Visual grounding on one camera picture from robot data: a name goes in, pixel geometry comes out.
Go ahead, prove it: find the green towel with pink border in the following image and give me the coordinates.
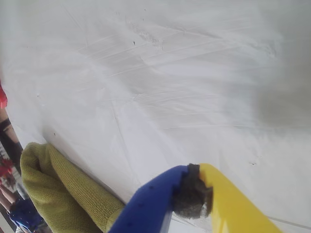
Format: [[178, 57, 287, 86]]
[[19, 142, 126, 233]]

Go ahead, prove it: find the white plastic table cover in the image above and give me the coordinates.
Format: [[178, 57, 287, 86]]
[[0, 0, 311, 233]]

